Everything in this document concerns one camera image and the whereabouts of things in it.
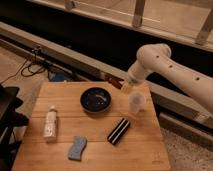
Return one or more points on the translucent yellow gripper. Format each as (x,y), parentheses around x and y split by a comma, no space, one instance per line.
(127,87)

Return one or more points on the dried red chili pepper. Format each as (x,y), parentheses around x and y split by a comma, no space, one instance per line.
(114,82)

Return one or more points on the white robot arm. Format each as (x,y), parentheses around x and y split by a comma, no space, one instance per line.
(157,58)

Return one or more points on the translucent plastic measuring cup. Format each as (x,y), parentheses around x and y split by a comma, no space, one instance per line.
(137,101)

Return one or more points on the dark blue ceramic bowl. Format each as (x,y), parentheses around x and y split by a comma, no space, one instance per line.
(95,100)

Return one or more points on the black white striped block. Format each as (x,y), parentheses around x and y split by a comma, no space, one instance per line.
(118,131)

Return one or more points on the blue floor object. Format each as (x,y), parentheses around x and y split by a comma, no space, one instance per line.
(57,78)

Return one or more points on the blue sponge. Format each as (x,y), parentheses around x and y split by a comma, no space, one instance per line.
(77,148)

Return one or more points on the white tube bottle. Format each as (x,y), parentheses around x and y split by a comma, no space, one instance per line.
(50,125)

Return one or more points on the black chair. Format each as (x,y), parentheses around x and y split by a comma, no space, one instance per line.
(9,119)

